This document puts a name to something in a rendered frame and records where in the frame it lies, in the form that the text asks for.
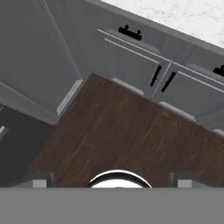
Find black cabinet door handle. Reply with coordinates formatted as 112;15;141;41
149;65;163;88
161;71;177;93

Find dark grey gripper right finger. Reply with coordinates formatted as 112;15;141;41
168;170;206;189

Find black appliance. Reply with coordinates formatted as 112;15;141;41
0;102;57;187

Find grey cabinet door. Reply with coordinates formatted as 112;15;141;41
151;61;224;123
103;38;169;100

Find white and black round object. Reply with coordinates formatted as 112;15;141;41
88;169;153;189

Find grey drawer front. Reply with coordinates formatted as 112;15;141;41
171;60;224;86
96;28;173;63

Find black drawer handle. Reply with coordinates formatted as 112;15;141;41
213;64;224;78
117;24;144;42

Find large grey cabinet panel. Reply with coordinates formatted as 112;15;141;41
0;0;84;117

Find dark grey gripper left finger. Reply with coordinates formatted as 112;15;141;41
20;170;57;189

